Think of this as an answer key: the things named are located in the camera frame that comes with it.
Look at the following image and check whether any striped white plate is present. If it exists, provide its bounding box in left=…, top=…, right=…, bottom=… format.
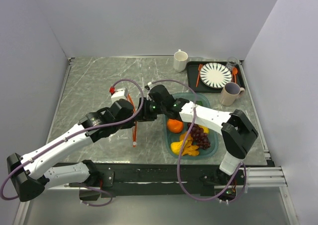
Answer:
left=200, top=63, right=232, bottom=89

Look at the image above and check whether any white ceramic mug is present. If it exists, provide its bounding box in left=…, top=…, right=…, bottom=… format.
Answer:
left=173, top=49, right=188, bottom=73

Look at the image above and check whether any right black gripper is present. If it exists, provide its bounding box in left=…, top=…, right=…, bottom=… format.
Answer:
left=134, top=97, right=165, bottom=123

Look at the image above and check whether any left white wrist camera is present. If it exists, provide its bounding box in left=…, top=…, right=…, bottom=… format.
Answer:
left=111, top=88, right=128, bottom=103

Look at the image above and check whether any beige mug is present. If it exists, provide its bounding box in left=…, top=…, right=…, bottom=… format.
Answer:
left=219, top=82, right=245, bottom=106

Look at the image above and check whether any dark red grape bunch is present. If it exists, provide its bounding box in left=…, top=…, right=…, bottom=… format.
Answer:
left=188, top=124, right=211, bottom=150

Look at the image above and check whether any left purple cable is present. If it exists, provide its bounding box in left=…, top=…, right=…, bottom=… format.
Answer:
left=0, top=78, right=145, bottom=208

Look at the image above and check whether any smooth orange persimmon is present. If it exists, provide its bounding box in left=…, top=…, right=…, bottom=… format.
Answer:
left=166, top=119, right=184, bottom=134

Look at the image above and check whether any orange plastic fork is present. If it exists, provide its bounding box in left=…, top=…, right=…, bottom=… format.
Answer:
left=196, top=64, right=203, bottom=87

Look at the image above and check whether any clear drinking glass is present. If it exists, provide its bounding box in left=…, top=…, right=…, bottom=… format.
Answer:
left=226, top=57, right=238, bottom=71

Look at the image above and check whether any teal plastic food tray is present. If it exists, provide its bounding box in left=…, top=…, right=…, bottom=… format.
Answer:
left=162, top=92, right=219, bottom=160

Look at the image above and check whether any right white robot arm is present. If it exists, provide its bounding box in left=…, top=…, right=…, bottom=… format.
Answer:
left=144, top=82, right=258, bottom=184

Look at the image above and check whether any yellow corn cob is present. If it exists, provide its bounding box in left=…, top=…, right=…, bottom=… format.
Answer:
left=200, top=126, right=209, bottom=134

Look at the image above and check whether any clear zip top bag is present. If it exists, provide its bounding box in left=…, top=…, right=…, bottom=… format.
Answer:
left=119, top=92, right=140, bottom=148

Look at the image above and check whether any orange dried fruit piece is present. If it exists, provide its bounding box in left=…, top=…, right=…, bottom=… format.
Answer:
left=179, top=131, right=194, bottom=146

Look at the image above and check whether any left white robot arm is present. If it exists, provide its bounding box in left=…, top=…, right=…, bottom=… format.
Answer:
left=6, top=99, right=134, bottom=202

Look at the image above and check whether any black serving tray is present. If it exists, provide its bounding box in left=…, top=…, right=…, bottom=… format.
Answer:
left=186, top=61, right=245, bottom=93

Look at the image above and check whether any yellow pear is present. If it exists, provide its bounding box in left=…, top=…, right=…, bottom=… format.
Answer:
left=170, top=141, right=183, bottom=154

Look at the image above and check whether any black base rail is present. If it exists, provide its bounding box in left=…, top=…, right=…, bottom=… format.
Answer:
left=62, top=161, right=251, bottom=197

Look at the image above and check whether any orange dried fruit slice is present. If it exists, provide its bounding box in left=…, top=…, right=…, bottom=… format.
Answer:
left=182, top=145, right=200, bottom=156

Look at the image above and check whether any orange plastic spoon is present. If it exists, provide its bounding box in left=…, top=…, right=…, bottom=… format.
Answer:
left=232, top=67, right=238, bottom=83

